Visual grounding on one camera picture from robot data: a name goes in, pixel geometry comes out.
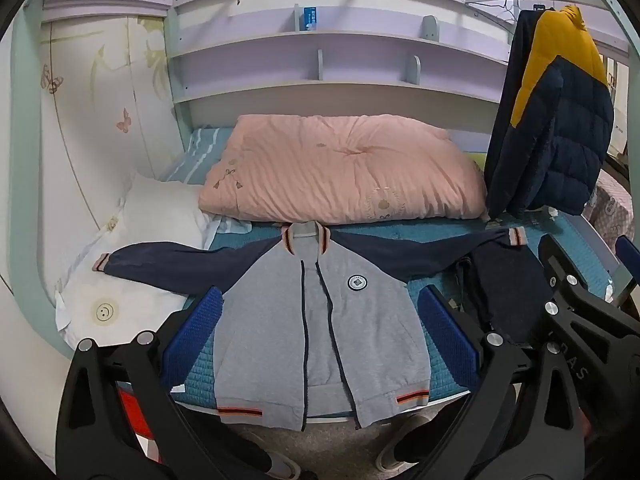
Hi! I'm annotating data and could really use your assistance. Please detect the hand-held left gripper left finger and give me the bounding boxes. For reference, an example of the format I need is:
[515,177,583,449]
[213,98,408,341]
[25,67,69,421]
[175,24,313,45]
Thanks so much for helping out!
[55,286,226,480]

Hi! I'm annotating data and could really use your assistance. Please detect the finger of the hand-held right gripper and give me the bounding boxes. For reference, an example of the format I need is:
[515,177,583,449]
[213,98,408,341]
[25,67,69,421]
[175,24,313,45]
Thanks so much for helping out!
[537,234,597,320]
[615,234,640,283]

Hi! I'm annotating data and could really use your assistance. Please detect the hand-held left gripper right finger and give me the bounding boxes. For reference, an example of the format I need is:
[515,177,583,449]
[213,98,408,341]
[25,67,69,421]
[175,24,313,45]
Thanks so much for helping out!
[416,286,587,480]

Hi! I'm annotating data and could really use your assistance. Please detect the grey and navy jacket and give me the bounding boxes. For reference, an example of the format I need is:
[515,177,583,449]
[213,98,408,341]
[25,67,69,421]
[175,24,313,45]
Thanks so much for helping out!
[92,220,528,433]

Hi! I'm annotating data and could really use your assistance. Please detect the teal quilted bed mat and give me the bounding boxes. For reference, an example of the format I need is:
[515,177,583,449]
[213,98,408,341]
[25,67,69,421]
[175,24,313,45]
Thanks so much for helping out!
[165,220,621,411]

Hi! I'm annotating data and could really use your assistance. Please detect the pink checked cloth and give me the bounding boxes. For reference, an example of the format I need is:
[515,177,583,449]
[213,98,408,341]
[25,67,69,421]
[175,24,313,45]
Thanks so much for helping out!
[582,167,637,257]

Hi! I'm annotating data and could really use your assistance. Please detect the dark folded pants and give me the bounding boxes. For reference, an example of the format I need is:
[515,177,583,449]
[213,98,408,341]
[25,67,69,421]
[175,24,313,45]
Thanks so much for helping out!
[454,247,557,347]

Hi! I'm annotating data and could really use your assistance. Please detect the white smiley print cushion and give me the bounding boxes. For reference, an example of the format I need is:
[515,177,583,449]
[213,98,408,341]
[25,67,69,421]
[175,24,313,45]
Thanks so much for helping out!
[52,220,203,348]

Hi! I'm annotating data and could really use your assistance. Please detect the red box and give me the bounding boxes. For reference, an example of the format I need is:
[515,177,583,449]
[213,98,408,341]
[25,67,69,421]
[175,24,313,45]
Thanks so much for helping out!
[116,381,152,442]

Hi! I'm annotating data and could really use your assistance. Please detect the white pillow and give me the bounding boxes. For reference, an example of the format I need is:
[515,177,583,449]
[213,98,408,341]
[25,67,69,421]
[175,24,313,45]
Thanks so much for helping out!
[119,172,212,252]

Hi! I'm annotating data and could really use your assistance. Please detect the person's grey shoe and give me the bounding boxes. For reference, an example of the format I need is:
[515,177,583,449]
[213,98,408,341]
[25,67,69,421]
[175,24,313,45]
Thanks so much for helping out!
[375,434,407,474]
[264,451,302,480]

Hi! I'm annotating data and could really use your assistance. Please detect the navy and yellow puffer jacket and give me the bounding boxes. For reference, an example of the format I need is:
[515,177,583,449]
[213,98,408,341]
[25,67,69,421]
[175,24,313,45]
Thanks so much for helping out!
[482,5,616,221]

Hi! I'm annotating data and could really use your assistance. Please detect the blue striped sheet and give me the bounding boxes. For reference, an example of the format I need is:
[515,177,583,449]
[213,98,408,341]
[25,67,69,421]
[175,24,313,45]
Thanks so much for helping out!
[164,127,252,234]

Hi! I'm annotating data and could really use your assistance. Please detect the pink quilt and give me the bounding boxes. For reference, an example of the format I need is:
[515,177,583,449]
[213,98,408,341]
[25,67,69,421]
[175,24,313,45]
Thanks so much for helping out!
[197,112,489,226]

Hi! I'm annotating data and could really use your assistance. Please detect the white butterfly print panel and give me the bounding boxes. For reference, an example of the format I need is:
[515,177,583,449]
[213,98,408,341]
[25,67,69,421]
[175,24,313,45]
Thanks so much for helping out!
[15,0,197,361]

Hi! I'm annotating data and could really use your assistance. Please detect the purple headboard shelf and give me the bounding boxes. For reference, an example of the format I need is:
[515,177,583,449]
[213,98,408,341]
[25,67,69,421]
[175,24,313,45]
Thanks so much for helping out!
[167,0,518,108]

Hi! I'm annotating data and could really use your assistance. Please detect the small blue box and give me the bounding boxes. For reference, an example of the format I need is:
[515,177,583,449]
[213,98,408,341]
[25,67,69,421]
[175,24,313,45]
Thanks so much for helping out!
[300,4,324,32]

